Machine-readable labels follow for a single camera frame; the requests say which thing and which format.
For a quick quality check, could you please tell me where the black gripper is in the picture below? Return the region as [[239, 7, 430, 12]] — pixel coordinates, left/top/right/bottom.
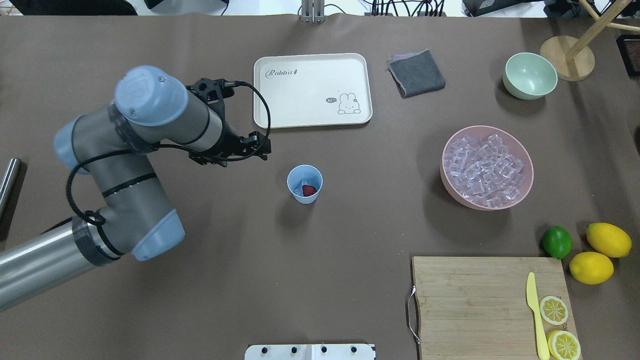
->
[[189, 125, 272, 167]]

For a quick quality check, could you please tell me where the ice cube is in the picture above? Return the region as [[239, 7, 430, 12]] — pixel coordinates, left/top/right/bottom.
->
[[294, 178, 312, 198]]

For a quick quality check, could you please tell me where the light blue plastic cup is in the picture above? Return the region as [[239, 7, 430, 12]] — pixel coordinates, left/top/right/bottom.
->
[[286, 164, 323, 204]]

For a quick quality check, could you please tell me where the red strawberry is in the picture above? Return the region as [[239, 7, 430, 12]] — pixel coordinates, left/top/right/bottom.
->
[[301, 184, 317, 198]]

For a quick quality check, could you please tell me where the steel muddler black tip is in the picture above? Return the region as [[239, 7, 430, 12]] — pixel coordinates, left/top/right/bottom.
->
[[0, 157, 23, 220]]

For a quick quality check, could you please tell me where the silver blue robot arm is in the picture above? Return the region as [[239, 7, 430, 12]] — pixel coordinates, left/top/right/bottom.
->
[[0, 65, 271, 311]]

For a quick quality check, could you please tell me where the clear ice cubes pile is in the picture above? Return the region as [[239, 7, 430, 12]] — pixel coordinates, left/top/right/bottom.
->
[[444, 133, 527, 208]]

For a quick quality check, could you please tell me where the wooden cup tree stand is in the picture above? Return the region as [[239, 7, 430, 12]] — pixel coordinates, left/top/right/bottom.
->
[[539, 0, 640, 82]]

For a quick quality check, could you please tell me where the cream rabbit tray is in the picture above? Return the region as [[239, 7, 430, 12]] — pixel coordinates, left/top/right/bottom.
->
[[253, 53, 373, 129]]

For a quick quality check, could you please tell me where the grey folded cloth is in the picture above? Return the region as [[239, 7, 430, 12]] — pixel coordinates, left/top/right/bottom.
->
[[387, 48, 446, 98]]

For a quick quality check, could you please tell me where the pink bowl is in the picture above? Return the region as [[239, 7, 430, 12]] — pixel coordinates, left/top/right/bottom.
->
[[440, 125, 535, 211]]

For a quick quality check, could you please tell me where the wooden cutting board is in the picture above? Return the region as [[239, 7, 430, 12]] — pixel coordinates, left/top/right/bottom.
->
[[411, 256, 572, 360]]

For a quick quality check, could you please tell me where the light green bowl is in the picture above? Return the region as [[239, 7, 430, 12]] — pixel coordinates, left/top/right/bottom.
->
[[502, 52, 558, 100]]

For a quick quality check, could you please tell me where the yellow plastic knife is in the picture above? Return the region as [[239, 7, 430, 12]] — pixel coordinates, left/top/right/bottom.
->
[[525, 272, 551, 360]]

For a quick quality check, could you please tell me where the green lime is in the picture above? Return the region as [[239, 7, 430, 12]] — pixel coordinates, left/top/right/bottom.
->
[[541, 226, 573, 260]]

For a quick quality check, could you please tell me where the lemon slice near knife tip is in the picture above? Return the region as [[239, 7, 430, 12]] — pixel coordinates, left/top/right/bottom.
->
[[539, 295, 569, 326]]

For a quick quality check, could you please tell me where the yellow lemon farther out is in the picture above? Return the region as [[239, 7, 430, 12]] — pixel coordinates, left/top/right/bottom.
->
[[569, 251, 614, 285]]

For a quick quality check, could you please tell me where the yellow lemon nearer board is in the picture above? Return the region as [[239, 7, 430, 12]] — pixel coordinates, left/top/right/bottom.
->
[[586, 222, 633, 258]]

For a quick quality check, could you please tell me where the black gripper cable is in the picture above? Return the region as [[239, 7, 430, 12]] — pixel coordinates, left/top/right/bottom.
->
[[66, 81, 272, 246]]

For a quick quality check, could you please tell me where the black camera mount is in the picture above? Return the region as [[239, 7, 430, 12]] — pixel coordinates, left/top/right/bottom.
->
[[185, 78, 237, 118]]

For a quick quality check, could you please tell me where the aluminium frame post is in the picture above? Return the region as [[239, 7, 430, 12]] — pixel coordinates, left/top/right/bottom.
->
[[299, 0, 326, 24]]

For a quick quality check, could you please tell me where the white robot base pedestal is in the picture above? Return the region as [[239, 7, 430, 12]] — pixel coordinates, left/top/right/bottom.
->
[[244, 343, 377, 360]]

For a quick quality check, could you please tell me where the lemon slice near knife handle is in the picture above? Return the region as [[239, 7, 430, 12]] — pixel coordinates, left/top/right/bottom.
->
[[547, 330, 582, 360]]

